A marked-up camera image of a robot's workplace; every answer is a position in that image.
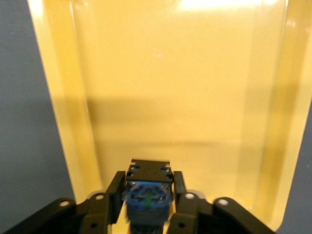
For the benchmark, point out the yellow plastic tray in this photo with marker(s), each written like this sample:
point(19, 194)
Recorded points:
point(170, 85)

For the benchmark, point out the yellow push button switch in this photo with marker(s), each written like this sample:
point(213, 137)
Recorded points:
point(148, 195)

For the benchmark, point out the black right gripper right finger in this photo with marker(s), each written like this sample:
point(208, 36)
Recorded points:
point(192, 214)

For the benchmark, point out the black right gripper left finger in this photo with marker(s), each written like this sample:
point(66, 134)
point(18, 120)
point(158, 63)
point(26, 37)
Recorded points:
point(102, 209)

